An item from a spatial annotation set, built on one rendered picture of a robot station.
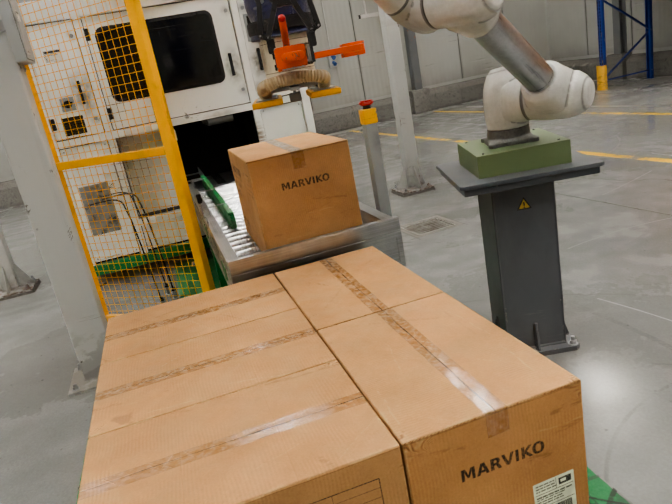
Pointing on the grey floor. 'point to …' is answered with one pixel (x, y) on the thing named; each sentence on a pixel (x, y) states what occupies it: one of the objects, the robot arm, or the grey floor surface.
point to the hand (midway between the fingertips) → (293, 54)
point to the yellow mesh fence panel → (141, 155)
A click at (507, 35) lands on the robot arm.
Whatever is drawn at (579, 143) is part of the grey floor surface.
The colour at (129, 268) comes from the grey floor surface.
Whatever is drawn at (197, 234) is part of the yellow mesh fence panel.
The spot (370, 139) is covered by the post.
